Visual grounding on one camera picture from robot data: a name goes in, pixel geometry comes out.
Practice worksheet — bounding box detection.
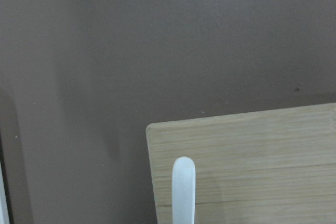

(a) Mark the white ceramic spoon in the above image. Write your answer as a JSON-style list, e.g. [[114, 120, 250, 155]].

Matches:
[[172, 156, 196, 224]]

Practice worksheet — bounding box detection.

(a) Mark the wooden cutting board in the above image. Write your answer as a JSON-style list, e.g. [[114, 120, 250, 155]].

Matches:
[[146, 103, 335, 223]]

